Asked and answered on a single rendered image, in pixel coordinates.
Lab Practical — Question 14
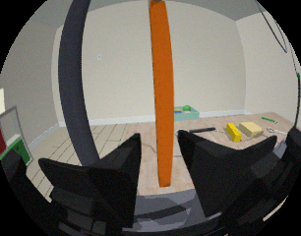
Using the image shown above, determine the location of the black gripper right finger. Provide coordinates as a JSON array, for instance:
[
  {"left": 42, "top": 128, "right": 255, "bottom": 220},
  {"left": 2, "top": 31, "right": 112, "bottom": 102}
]
[{"left": 178, "top": 130, "right": 277, "bottom": 217}]

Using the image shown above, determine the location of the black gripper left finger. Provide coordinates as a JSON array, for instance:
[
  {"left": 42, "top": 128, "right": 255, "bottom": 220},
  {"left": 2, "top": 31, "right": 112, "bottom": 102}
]
[{"left": 38, "top": 133, "right": 142, "bottom": 228}]

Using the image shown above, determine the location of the orange handle with grey loop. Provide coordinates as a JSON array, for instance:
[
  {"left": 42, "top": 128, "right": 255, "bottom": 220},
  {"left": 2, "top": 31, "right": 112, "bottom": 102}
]
[{"left": 148, "top": 0, "right": 174, "bottom": 188}]

